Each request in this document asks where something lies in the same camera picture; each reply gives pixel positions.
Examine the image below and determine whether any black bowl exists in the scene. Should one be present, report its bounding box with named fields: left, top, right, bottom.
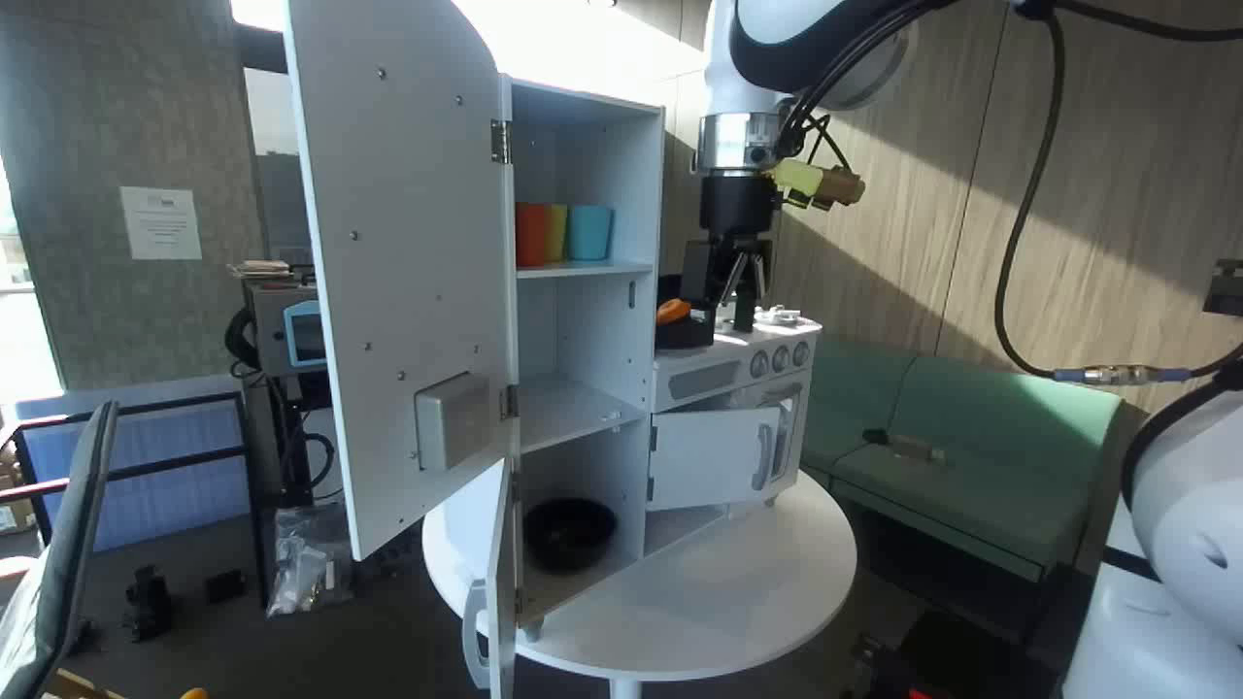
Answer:
left=523, top=495, right=617, bottom=575

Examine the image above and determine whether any paper sign on wall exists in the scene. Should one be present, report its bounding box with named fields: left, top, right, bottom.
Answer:
left=119, top=187, right=203, bottom=261

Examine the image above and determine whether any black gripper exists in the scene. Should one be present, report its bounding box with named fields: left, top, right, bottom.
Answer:
left=681, top=173, right=778, bottom=332

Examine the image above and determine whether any black railing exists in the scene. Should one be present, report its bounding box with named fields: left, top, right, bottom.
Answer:
left=0, top=384, right=252, bottom=547

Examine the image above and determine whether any green sofa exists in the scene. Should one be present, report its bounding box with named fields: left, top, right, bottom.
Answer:
left=805, top=336, right=1118, bottom=581

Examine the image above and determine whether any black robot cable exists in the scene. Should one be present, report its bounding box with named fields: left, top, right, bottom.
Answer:
left=991, top=0, right=1243, bottom=387

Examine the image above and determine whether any plastic bag on floor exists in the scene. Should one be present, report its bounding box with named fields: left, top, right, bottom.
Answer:
left=269, top=504, right=348, bottom=618

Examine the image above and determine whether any white under-sink cabinet door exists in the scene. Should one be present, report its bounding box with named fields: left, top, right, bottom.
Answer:
left=648, top=406, right=788, bottom=513

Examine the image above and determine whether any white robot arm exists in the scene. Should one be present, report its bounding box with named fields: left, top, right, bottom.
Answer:
left=700, top=0, right=1243, bottom=699

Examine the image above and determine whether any white toy kitchen cabinet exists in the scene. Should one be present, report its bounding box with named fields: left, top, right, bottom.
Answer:
left=510, top=84, right=818, bottom=625

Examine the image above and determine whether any yellow-green cup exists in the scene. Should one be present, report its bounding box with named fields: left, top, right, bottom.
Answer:
left=546, top=201, right=567, bottom=265

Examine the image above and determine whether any equipment cart with screen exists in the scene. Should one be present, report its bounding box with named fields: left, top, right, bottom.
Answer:
left=226, top=266, right=334, bottom=607

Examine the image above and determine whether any orange cup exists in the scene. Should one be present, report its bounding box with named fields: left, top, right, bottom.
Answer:
left=515, top=201, right=552, bottom=266

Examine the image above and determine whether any round white table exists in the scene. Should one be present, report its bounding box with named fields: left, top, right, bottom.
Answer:
left=424, top=472, right=857, bottom=699

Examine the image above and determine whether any blue cup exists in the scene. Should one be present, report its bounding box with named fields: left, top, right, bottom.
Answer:
left=567, top=207, right=615, bottom=265

